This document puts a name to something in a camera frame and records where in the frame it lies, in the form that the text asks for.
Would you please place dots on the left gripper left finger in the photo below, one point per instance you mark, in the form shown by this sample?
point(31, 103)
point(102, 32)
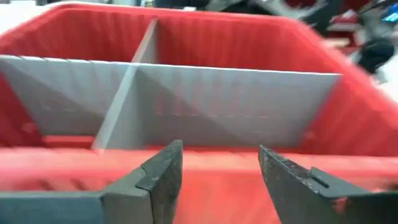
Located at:
point(93, 208)

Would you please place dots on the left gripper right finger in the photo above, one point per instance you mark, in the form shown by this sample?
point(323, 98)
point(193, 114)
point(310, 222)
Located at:
point(326, 205)

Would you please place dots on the grey slotted divider panel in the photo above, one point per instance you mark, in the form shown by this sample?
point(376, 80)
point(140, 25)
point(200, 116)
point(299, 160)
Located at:
point(233, 102)
point(119, 109)

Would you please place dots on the red plastic bin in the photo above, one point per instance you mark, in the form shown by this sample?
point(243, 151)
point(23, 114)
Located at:
point(217, 40)

